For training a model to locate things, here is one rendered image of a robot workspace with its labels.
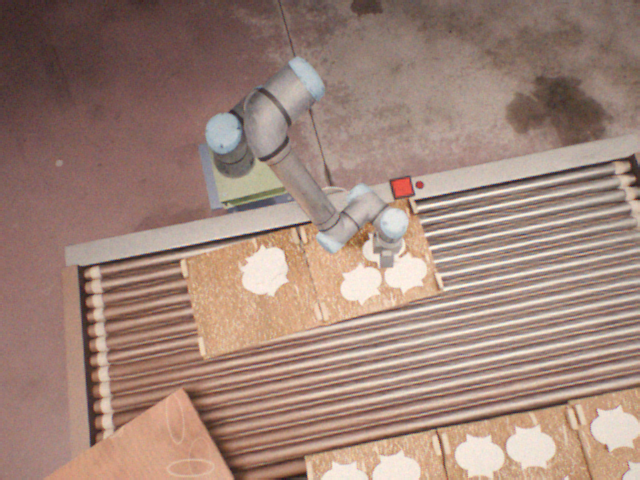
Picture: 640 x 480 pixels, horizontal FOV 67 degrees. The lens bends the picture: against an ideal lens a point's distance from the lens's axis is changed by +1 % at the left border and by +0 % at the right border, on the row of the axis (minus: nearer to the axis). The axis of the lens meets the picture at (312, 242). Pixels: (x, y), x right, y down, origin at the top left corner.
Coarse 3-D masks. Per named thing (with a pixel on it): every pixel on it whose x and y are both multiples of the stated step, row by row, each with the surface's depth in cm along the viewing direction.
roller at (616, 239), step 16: (592, 240) 165; (608, 240) 164; (624, 240) 164; (512, 256) 165; (528, 256) 164; (544, 256) 164; (560, 256) 165; (448, 272) 164; (464, 272) 164; (480, 272) 164; (192, 320) 164; (112, 336) 163; (128, 336) 162; (144, 336) 162; (160, 336) 163
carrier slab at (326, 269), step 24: (408, 216) 168; (312, 240) 167; (360, 240) 166; (408, 240) 165; (312, 264) 165; (336, 264) 164; (432, 264) 163; (336, 288) 162; (384, 288) 162; (432, 288) 161; (336, 312) 160; (360, 312) 160
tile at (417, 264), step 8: (408, 256) 163; (400, 264) 163; (408, 264) 162; (416, 264) 162; (424, 264) 162; (392, 272) 162; (400, 272) 162; (408, 272) 162; (416, 272) 162; (424, 272) 162; (392, 280) 161; (400, 280) 161; (408, 280) 161; (416, 280) 161; (400, 288) 161; (408, 288) 160
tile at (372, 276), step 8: (360, 264) 163; (352, 272) 162; (360, 272) 162; (368, 272) 162; (376, 272) 162; (352, 280) 162; (360, 280) 162; (368, 280) 162; (376, 280) 161; (344, 288) 161; (352, 288) 161; (360, 288) 161; (368, 288) 161; (376, 288) 161; (344, 296) 161; (352, 296) 160; (360, 296) 160; (368, 296) 160
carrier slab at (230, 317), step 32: (192, 256) 167; (224, 256) 167; (288, 256) 166; (192, 288) 164; (224, 288) 164; (288, 288) 163; (224, 320) 161; (256, 320) 160; (288, 320) 160; (224, 352) 158
